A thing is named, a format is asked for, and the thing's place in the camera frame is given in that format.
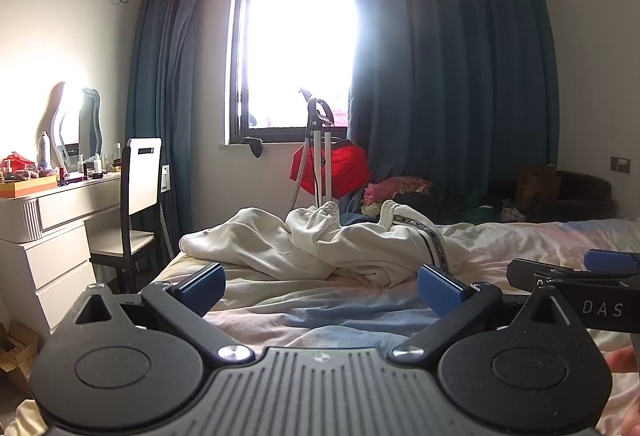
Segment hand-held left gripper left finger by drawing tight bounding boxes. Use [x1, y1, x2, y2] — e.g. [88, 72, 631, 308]
[74, 262, 254, 363]

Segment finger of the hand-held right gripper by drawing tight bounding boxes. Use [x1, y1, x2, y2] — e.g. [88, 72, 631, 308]
[583, 248, 640, 273]

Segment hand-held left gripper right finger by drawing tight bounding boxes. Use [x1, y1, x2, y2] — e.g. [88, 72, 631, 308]
[390, 263, 571, 363]

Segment white pants with striped band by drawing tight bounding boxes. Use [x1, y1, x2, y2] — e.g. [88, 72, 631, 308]
[178, 199, 472, 289]

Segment pile of clothes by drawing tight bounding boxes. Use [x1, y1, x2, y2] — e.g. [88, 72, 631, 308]
[339, 175, 527, 225]

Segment person's right hand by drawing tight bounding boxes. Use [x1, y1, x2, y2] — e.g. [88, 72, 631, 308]
[606, 347, 640, 375]

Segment dark sofa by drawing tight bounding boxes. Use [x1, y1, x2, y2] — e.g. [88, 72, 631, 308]
[486, 169, 616, 223]

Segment brown paper bag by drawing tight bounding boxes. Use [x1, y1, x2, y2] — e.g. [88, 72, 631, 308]
[515, 164, 564, 215]

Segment bed with pastel sheet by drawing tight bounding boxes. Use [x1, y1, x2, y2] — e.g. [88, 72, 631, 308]
[14, 218, 640, 436]

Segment white and dark chair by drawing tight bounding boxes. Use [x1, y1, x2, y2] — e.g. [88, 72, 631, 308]
[89, 137, 174, 295]

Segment red cloth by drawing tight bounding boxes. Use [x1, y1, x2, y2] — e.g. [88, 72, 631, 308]
[288, 140, 372, 199]

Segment white dressing table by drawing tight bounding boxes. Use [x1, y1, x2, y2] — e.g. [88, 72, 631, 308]
[0, 170, 124, 338]

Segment garment steamer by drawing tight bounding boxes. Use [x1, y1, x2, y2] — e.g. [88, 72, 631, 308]
[287, 86, 339, 225]

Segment cardboard box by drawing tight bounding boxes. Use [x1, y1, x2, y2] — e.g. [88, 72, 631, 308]
[0, 320, 42, 398]

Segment narrow blue curtain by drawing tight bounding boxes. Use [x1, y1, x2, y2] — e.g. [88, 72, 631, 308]
[124, 0, 214, 244]

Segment wavy vanity mirror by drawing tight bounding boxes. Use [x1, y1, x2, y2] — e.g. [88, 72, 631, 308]
[52, 82, 104, 173]

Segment orange box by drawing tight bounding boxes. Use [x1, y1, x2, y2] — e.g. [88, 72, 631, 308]
[0, 175, 59, 200]

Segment wide blue curtain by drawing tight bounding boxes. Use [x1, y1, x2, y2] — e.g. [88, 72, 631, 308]
[344, 0, 562, 227]

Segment dark framed window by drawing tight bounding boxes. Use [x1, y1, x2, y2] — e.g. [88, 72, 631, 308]
[228, 0, 360, 145]

